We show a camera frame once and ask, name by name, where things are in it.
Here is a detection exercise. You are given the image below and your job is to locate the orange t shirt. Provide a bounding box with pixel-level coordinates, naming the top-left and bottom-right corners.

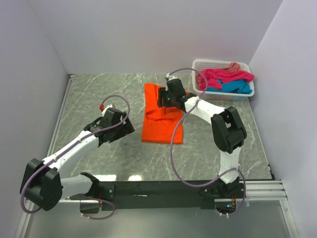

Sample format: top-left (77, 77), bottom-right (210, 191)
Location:
top-left (141, 83), bottom-right (183, 144)

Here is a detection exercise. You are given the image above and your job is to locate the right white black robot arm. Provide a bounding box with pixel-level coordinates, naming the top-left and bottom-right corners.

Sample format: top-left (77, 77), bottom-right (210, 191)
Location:
top-left (158, 77), bottom-right (247, 198)

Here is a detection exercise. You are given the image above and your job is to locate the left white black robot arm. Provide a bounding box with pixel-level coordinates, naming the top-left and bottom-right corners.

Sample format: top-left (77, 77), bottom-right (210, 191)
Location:
top-left (20, 107), bottom-right (135, 213)

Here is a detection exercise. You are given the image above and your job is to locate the white plastic basket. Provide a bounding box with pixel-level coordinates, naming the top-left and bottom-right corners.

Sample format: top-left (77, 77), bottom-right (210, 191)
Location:
top-left (192, 59), bottom-right (255, 101)

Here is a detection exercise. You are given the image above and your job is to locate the pink t shirt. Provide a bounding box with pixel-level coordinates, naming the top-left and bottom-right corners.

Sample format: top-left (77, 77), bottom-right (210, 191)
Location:
top-left (198, 69), bottom-right (255, 91)

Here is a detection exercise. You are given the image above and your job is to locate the salmon t shirt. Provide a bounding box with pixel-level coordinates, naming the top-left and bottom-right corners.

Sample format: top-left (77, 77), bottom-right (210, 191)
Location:
top-left (221, 62), bottom-right (241, 72)

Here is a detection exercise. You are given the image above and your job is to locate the blue t shirt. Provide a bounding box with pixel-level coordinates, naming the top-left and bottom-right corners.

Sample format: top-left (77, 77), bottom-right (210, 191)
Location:
top-left (207, 79), bottom-right (252, 94)

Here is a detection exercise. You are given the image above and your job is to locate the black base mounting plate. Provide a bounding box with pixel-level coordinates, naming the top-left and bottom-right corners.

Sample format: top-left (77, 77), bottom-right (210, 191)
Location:
top-left (69, 180), bottom-right (246, 214)

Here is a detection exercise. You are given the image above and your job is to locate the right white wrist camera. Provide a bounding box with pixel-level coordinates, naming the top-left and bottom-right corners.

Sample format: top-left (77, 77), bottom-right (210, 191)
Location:
top-left (165, 73), bottom-right (178, 81)

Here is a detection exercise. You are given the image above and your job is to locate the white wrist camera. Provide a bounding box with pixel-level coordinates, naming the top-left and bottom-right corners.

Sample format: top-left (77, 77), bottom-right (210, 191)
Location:
top-left (165, 73), bottom-right (178, 81)
top-left (99, 104), bottom-right (116, 116)

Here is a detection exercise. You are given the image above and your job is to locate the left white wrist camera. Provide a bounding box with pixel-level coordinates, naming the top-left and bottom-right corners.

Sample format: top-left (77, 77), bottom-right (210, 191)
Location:
top-left (99, 104), bottom-right (116, 116)

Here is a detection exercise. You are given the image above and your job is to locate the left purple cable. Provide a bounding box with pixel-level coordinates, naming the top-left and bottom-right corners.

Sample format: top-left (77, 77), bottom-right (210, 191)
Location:
top-left (20, 95), bottom-right (131, 221)

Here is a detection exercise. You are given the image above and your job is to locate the purple cable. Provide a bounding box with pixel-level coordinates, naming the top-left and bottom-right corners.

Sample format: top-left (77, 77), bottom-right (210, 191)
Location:
top-left (20, 95), bottom-right (131, 221)
top-left (166, 68), bottom-right (247, 217)

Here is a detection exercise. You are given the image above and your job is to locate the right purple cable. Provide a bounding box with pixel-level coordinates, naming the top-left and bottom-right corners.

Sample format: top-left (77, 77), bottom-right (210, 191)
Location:
top-left (166, 68), bottom-right (247, 217)

